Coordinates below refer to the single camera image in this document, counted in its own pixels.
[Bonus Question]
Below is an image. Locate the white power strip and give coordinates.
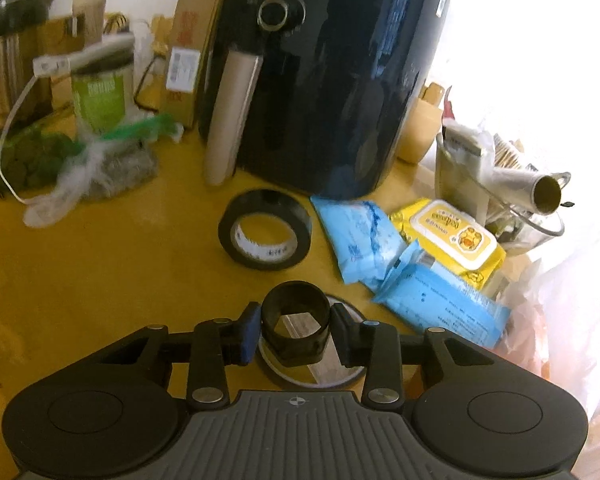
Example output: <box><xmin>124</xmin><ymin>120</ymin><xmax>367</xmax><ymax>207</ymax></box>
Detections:
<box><xmin>32</xmin><ymin>34</ymin><xmax>136</xmax><ymax>77</ymax></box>

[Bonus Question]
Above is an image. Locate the green label jar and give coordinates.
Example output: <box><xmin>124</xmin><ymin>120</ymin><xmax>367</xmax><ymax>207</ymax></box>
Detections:
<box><xmin>70</xmin><ymin>35</ymin><xmax>136</xmax><ymax>136</ymax></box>

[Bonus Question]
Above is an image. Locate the short black tube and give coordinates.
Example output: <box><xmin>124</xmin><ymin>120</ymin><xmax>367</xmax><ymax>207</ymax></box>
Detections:
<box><xmin>261</xmin><ymin>281</ymin><xmax>332</xmax><ymax>367</ymax></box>

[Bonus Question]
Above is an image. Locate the black tape roll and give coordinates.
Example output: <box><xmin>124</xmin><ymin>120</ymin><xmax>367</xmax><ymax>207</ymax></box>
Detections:
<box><xmin>218</xmin><ymin>189</ymin><xmax>313</xmax><ymax>271</ymax></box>

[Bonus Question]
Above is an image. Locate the wooden holder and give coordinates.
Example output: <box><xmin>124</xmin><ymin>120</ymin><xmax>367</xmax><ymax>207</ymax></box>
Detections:
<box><xmin>72</xmin><ymin>0</ymin><xmax>108</xmax><ymax>41</ymax></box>

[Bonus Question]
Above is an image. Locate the tall brown carton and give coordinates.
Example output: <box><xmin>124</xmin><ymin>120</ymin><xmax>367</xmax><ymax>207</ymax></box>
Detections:
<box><xmin>161</xmin><ymin>0</ymin><xmax>231</xmax><ymax>130</ymax></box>

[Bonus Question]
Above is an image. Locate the white plastic bag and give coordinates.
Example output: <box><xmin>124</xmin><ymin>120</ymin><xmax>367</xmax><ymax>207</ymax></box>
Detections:
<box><xmin>500</xmin><ymin>240</ymin><xmax>600</xmax><ymax>461</ymax></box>

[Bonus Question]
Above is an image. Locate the cardboard tube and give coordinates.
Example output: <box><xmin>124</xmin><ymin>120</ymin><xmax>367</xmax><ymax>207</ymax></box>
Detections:
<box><xmin>203</xmin><ymin>45</ymin><xmax>264</xmax><ymax>187</ymax></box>

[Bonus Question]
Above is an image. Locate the bag of green discs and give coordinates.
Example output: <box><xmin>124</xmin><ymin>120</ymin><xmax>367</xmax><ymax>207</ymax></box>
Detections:
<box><xmin>0</xmin><ymin>130</ymin><xmax>88</xmax><ymax>198</ymax></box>

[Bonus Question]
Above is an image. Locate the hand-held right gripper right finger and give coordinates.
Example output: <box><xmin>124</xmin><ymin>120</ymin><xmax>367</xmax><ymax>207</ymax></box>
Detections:
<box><xmin>330</xmin><ymin>303</ymin><xmax>501</xmax><ymax>406</ymax></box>

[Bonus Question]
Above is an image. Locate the white cable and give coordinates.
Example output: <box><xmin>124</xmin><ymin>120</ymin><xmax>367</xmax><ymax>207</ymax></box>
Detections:
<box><xmin>0</xmin><ymin>72</ymin><xmax>41</xmax><ymax>206</ymax></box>

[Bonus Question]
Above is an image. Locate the foil roll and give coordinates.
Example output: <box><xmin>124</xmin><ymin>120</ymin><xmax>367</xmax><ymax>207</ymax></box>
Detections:
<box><xmin>475</xmin><ymin>170</ymin><xmax>572</xmax><ymax>217</ymax></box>

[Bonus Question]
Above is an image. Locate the clear bag of grey bits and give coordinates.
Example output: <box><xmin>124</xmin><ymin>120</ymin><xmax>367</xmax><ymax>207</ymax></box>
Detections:
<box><xmin>22</xmin><ymin>112</ymin><xmax>186</xmax><ymax>228</ymax></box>

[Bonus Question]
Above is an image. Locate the black air fryer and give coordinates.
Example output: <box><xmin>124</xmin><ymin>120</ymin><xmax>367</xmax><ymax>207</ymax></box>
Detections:
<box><xmin>197</xmin><ymin>0</ymin><xmax>451</xmax><ymax>200</ymax></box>

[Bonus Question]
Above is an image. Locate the round black-rimmed lid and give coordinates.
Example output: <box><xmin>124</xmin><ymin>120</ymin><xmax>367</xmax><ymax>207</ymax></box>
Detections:
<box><xmin>257</xmin><ymin>296</ymin><xmax>368</xmax><ymax>390</ymax></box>

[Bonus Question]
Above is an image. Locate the glass bowl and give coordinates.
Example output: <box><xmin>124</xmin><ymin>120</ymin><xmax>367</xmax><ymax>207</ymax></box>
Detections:
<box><xmin>434</xmin><ymin>125</ymin><xmax>566</xmax><ymax>256</ymax></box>

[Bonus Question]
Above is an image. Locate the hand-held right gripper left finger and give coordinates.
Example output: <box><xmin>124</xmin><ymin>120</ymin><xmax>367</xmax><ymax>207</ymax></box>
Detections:
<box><xmin>87</xmin><ymin>301</ymin><xmax>262</xmax><ymax>409</ymax></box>

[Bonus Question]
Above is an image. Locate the yellow wet wipe pack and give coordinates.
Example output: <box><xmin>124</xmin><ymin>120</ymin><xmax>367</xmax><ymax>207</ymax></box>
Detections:
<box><xmin>390</xmin><ymin>198</ymin><xmax>507</xmax><ymax>291</ymax></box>

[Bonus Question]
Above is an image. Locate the steel electric kettle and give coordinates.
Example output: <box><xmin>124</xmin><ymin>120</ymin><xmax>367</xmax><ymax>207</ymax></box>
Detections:
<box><xmin>0</xmin><ymin>0</ymin><xmax>56</xmax><ymax>133</ymax></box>

